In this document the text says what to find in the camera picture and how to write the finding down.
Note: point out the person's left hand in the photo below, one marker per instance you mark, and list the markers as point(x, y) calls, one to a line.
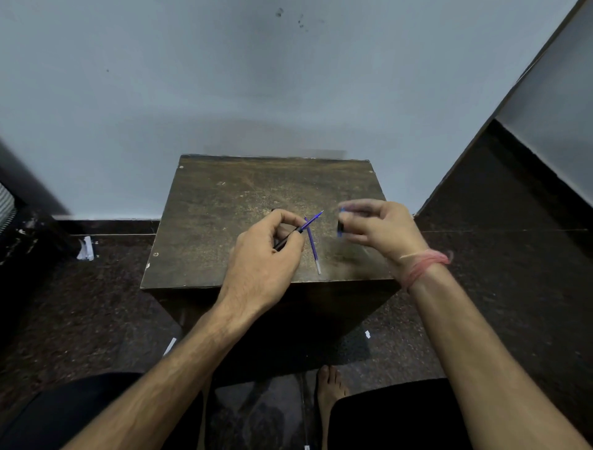
point(255, 273)

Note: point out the person's right hand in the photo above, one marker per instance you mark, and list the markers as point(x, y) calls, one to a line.
point(387, 229)

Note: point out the person's right thumb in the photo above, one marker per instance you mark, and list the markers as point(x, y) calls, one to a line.
point(357, 238)

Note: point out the person's left thumb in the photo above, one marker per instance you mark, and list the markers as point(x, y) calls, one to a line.
point(293, 245)

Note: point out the black pen with blue refill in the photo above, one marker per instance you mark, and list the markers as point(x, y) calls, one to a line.
point(309, 222)

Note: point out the person's right forearm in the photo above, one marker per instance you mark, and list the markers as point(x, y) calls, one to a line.
point(477, 366)

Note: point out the person's left forearm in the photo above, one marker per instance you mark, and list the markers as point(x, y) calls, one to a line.
point(176, 375)

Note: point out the blue pen refill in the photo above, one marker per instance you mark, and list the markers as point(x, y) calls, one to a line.
point(314, 250)

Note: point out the pink thread wristband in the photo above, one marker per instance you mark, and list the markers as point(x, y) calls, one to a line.
point(424, 264)

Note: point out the brown wooden table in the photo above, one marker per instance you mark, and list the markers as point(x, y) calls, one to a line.
point(217, 218)

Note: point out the person's bare foot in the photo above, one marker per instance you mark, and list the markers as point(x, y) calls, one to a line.
point(328, 394)

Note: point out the black shorts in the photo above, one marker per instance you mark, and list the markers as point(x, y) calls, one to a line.
point(398, 417)

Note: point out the crumpled white paper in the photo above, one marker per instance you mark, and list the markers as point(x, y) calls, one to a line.
point(86, 249)

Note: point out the white striped cloth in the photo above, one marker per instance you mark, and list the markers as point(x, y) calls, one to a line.
point(5, 206)

